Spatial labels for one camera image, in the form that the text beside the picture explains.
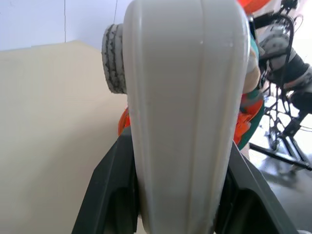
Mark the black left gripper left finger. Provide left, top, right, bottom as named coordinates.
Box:
left=71, top=133, right=142, bottom=234

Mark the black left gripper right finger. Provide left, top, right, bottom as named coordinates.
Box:
left=214, top=143, right=300, bottom=234

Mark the white plastic box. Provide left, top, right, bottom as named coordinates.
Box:
left=101, top=0, right=252, bottom=234

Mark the orange and teal backpack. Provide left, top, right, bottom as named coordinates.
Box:
left=117, top=0, right=269, bottom=151

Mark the black metal floor stand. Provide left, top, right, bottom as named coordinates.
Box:
left=248, top=95, right=312, bottom=172

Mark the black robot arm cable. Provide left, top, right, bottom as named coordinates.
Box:
left=280, top=0, right=304, bottom=82

